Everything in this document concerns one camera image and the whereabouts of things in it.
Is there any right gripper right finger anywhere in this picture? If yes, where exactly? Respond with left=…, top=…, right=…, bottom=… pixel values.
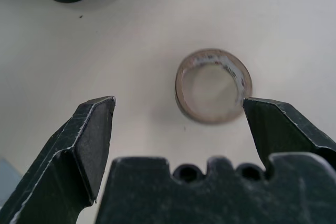
left=242, top=97, right=336, bottom=173

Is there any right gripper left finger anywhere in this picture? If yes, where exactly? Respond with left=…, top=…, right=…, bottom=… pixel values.
left=0, top=95, right=117, bottom=224

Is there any black tape roll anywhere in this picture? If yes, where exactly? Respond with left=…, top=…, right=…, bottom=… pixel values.
left=174, top=48, right=254, bottom=126

